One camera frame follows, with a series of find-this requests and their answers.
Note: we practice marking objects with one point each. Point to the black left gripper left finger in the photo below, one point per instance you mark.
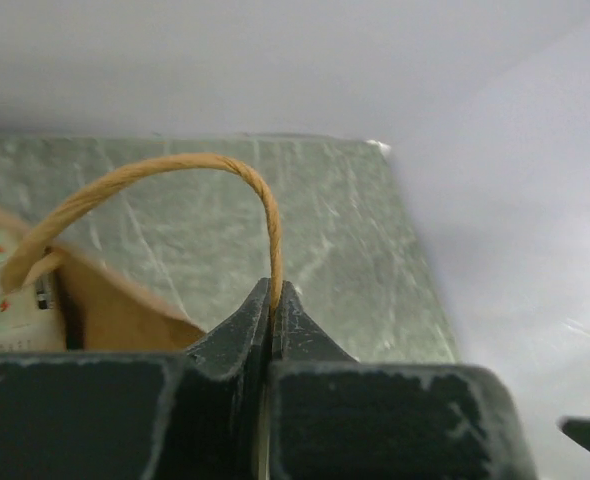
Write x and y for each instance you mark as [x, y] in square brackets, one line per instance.
[192, 414]

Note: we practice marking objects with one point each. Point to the brown paper bag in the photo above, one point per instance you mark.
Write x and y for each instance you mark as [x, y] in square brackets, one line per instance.
[116, 314]

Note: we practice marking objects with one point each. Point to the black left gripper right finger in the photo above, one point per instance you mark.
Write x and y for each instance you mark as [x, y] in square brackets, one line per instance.
[333, 417]

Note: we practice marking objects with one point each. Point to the green Chuba chips bag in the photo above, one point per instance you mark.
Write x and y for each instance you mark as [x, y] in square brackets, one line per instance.
[30, 318]

